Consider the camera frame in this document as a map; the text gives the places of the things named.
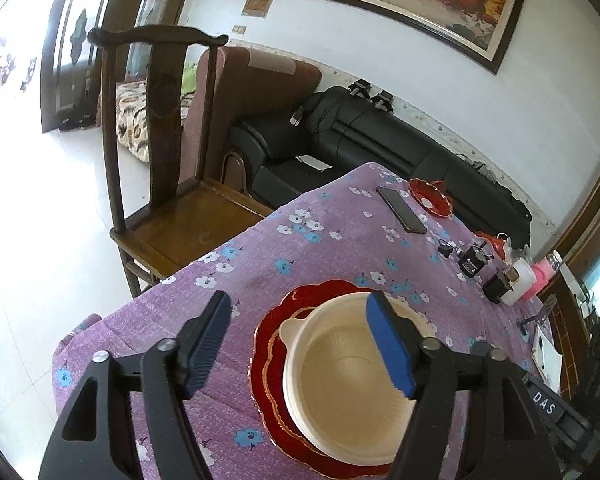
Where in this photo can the brown armchair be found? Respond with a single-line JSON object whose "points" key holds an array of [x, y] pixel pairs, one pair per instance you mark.
{"points": [[250, 85]]}

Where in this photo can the white paper sheet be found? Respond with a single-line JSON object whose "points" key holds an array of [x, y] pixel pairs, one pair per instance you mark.
{"points": [[312, 162]]}

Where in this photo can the black leather sofa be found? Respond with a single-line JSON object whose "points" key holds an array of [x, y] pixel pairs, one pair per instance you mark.
{"points": [[370, 135]]}

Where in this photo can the floral patterned bed cover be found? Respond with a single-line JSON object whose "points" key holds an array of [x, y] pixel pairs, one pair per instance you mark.
{"points": [[132, 120]]}

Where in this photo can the cream bowl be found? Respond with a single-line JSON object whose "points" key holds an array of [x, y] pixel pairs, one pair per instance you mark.
{"points": [[350, 400]]}

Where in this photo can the black clamp device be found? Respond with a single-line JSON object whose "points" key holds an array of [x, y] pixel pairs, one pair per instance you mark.
{"points": [[361, 88], [382, 101]]}

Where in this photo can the dark wooden chair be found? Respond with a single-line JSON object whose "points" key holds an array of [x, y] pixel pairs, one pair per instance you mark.
{"points": [[160, 110]]}

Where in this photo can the dark wooden door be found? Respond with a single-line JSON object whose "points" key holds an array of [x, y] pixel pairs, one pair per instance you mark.
{"points": [[70, 85]]}

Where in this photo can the large red scalloped plate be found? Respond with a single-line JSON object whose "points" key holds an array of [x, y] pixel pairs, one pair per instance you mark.
{"points": [[275, 320]]}

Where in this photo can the brown wall plate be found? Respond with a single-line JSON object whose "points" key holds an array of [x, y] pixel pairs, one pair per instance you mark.
{"points": [[256, 4]]}

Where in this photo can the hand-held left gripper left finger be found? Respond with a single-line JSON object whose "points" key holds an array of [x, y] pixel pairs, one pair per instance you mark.
{"points": [[207, 345]]}

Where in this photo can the black square device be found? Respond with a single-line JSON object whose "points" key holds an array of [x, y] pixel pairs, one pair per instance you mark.
{"points": [[471, 261]]}

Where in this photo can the small black charger plug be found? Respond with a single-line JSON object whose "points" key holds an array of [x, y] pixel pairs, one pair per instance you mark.
{"points": [[445, 249]]}

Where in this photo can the black and brown device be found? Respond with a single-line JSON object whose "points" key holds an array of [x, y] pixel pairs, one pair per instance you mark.
{"points": [[497, 287]]}

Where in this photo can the pink container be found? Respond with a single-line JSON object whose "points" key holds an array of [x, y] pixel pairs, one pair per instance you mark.
{"points": [[547, 275]]}

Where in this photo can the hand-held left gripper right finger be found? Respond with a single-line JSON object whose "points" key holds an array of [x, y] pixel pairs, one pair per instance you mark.
{"points": [[390, 340]]}

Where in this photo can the purple floral tablecloth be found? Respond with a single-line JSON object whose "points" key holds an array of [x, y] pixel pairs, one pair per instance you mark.
{"points": [[260, 260]]}

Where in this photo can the green cloth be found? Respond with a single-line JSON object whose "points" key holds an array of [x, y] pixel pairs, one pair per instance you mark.
{"points": [[189, 77]]}

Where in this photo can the white container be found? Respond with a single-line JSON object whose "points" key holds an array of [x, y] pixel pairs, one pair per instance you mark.
{"points": [[522, 280]]}

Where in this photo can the black smartphone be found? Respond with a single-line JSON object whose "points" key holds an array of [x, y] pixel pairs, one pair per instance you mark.
{"points": [[402, 210]]}

